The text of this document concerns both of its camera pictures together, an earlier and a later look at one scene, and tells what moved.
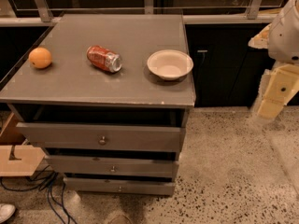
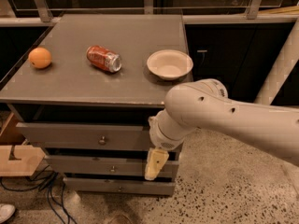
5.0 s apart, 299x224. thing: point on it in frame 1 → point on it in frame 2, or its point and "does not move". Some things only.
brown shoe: (120, 219) does not move
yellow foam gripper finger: (282, 84) → (156, 159)
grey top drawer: (106, 137) does not move
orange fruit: (40, 58) does not move
